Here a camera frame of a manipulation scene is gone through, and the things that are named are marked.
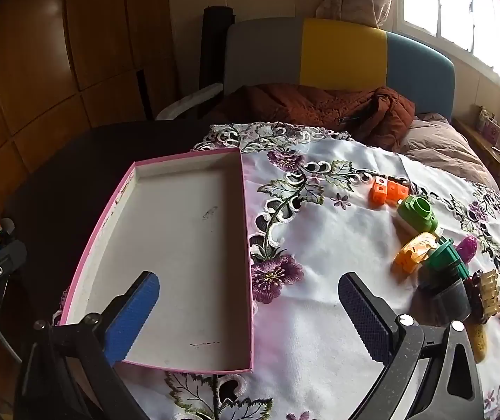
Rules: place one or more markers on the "purple toy stamp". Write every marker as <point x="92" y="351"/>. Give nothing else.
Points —
<point x="467" y="250"/>

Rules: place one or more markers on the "dark green toy mold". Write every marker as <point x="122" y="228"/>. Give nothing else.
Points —
<point x="444" y="264"/>

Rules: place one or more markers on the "orange toy block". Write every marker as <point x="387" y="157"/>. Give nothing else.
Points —
<point x="396" y="191"/>
<point x="378" y="192"/>

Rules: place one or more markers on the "lime green toy extruder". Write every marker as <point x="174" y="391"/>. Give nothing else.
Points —
<point x="416" y="216"/>

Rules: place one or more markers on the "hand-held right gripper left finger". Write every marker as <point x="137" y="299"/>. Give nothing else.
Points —
<point x="136" y="315"/>

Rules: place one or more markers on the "pink cardboard box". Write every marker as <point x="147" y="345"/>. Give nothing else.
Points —
<point x="180" y="249"/>

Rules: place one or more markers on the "yellow and purple toy mold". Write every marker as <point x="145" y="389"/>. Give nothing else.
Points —
<point x="478" y="341"/>

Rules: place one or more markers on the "white floral embroidered tablecloth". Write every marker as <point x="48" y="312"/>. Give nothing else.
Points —
<point x="320" y="315"/>

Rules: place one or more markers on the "brown quilted jacket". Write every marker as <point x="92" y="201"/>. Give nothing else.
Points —
<point x="302" y="107"/>

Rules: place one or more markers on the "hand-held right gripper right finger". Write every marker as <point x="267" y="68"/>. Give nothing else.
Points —
<point x="363" y="319"/>

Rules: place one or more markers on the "black padded table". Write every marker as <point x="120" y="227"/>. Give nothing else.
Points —
<point x="79" y="170"/>

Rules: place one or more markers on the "orange toy mold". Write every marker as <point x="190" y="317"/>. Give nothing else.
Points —
<point x="414" y="256"/>

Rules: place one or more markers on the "pink storage box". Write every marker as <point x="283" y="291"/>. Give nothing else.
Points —
<point x="491" y="126"/>

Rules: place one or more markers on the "wooden wardrobe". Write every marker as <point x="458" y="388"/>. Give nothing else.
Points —
<point x="44" y="74"/>

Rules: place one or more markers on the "beige pillow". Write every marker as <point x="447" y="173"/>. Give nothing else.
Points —
<point x="446" y="148"/>

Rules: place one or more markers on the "window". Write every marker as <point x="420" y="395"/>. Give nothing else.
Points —
<point x="464" y="13"/>

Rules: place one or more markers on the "grey yellow blue headboard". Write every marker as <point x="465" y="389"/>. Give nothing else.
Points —
<point x="341" y="52"/>

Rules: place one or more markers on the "brown spiked toy roller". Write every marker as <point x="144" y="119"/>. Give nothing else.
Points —
<point x="451" y="302"/>

